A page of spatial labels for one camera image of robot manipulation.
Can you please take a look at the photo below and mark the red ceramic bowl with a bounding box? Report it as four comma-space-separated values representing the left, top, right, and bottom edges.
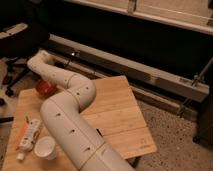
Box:
35, 79, 57, 98

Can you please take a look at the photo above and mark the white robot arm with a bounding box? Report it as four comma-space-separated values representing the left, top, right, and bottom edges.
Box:
27, 50, 134, 171

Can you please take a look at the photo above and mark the wooden bamboo table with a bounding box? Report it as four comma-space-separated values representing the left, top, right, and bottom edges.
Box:
2, 76, 157, 171

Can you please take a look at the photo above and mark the white tube bottle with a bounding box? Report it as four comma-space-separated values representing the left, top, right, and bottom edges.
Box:
17, 119, 42, 161

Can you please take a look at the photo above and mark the white paper cup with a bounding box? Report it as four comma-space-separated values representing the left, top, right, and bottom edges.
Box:
34, 136, 56, 160

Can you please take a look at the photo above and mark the orange marker pen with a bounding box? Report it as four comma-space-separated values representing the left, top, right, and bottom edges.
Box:
15, 123, 28, 150

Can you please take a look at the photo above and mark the black office chair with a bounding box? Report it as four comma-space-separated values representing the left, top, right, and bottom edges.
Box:
0, 0, 50, 97

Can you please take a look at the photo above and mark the white upper ledge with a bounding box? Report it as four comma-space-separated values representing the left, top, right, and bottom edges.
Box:
66, 0, 213, 35

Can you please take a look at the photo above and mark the metal floor rail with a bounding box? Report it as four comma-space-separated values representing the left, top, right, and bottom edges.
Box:
43, 35, 209, 121

